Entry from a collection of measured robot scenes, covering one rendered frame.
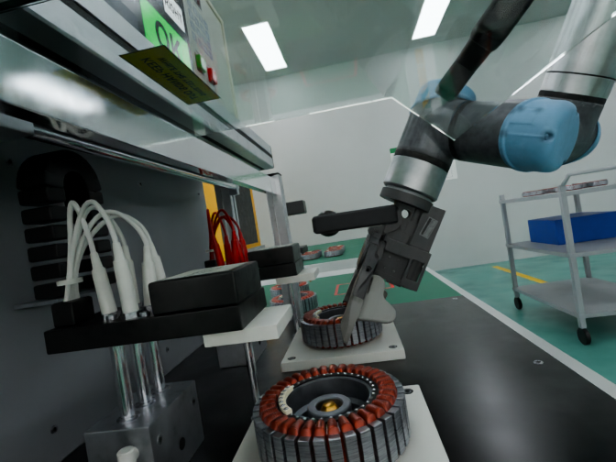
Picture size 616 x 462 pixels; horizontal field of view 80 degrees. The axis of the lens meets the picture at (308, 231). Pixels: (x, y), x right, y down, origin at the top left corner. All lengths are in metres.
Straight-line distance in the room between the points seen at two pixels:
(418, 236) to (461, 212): 5.32
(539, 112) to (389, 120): 5.39
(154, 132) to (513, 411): 0.35
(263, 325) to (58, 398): 0.23
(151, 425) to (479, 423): 0.24
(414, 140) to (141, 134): 0.33
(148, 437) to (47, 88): 0.22
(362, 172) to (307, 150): 0.91
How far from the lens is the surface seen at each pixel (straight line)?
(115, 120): 0.26
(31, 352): 0.41
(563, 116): 0.45
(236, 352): 0.53
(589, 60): 0.57
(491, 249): 5.96
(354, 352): 0.47
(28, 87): 0.21
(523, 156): 0.45
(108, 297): 0.31
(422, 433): 0.31
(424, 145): 0.49
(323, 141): 5.73
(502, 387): 0.40
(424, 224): 0.50
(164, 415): 0.32
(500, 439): 0.33
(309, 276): 0.49
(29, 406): 0.41
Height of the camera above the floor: 0.94
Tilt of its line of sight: 1 degrees down
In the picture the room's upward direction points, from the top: 9 degrees counter-clockwise
